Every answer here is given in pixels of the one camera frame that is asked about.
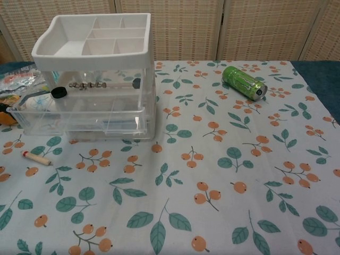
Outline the clear plastic drawer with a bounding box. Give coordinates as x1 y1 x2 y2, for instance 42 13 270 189
57 90 157 127
66 124 156 141
6 79 150 137

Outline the wooden stick with red band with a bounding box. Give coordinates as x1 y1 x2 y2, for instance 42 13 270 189
21 150 53 167

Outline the white drawer organizer with tray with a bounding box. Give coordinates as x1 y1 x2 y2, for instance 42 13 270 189
31 12 157 141

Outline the floral fruit print tablecloth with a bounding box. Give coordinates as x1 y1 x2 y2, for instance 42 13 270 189
0 60 340 255

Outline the green energy drink can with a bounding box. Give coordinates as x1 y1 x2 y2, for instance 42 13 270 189
222 66 267 102

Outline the black round cap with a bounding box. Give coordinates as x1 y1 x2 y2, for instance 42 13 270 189
50 87 68 99

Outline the woven bamboo folding screen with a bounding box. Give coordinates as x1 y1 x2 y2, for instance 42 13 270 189
0 0 340 63

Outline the small white cup blue print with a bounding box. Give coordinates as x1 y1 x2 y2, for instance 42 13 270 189
25 94 53 110

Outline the teal snack packet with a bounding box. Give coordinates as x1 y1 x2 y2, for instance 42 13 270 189
0 65 50 94

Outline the metal bead chain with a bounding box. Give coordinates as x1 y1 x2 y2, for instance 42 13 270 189
68 82 107 91

